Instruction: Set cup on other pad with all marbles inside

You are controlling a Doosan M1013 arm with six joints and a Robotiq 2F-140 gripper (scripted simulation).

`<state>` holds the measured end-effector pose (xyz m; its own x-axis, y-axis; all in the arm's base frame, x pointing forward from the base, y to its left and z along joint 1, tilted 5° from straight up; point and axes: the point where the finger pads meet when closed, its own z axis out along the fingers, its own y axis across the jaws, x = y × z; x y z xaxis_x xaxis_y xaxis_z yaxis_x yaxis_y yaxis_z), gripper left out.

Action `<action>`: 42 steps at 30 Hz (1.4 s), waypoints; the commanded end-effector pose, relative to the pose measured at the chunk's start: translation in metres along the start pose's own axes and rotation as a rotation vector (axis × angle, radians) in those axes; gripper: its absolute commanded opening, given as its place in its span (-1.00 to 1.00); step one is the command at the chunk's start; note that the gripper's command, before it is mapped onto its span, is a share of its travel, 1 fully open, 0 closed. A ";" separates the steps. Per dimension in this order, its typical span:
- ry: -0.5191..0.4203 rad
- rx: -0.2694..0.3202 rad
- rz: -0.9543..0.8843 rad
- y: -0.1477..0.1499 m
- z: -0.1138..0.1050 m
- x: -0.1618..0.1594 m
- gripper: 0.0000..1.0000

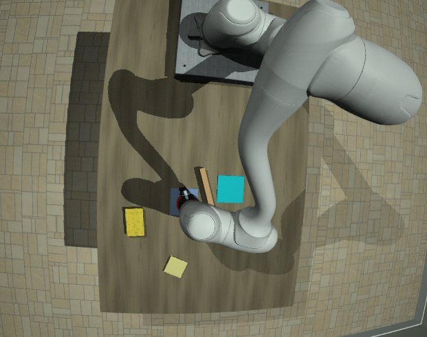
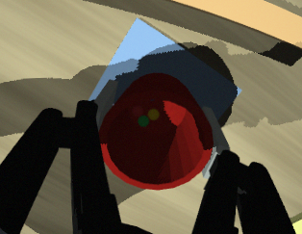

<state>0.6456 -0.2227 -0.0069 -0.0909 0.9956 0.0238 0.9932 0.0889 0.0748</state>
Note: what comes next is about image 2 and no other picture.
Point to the yellow marble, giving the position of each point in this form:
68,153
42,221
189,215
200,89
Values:
153,114

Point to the dark red cup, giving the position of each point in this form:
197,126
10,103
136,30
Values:
170,150

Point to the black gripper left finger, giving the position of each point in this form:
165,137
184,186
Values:
24,169

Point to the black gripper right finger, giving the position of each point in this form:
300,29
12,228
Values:
261,210

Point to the green marble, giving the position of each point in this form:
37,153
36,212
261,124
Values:
143,121

